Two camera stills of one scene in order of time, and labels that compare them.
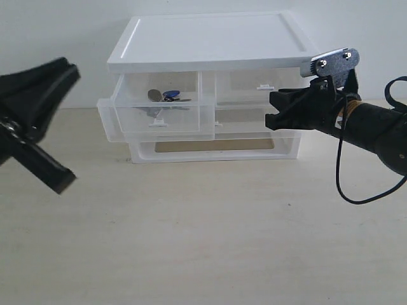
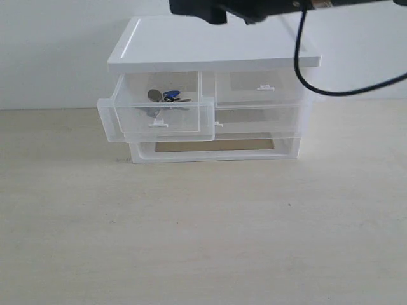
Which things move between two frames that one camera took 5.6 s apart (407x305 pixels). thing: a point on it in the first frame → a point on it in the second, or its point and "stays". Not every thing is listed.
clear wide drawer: (273, 142) → (133, 119)
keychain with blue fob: (172, 96) stays
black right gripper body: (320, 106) → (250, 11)
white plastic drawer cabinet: (195, 88) stays
